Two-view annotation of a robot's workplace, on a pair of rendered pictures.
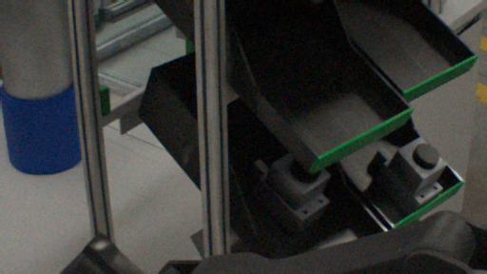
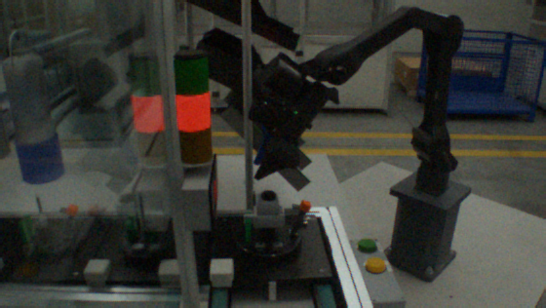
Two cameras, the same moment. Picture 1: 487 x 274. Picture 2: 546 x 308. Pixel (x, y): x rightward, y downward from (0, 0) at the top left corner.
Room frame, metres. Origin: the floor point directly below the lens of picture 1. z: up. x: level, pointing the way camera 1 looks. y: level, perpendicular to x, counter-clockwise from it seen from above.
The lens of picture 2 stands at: (0.02, 0.63, 1.51)
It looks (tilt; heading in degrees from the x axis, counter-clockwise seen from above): 23 degrees down; 319
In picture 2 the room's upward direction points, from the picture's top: straight up
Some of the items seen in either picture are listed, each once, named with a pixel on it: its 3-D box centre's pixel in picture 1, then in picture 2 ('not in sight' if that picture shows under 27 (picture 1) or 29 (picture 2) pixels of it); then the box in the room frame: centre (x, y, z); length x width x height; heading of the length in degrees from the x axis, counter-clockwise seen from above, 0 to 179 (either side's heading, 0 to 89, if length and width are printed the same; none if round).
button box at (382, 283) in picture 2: not in sight; (372, 278); (0.40, 0.01, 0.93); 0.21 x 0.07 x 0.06; 142
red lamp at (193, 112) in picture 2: not in sight; (192, 109); (0.53, 0.33, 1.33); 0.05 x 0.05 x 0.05
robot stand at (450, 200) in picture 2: not in sight; (424, 224); (0.42, -0.22, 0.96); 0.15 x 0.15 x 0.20; 3
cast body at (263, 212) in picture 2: not in sight; (263, 208); (0.61, 0.13, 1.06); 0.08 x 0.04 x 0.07; 52
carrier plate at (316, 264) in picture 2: not in sight; (268, 247); (0.60, 0.12, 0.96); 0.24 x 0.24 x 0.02; 52
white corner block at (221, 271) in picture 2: not in sight; (221, 273); (0.59, 0.26, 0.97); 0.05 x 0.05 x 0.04; 52
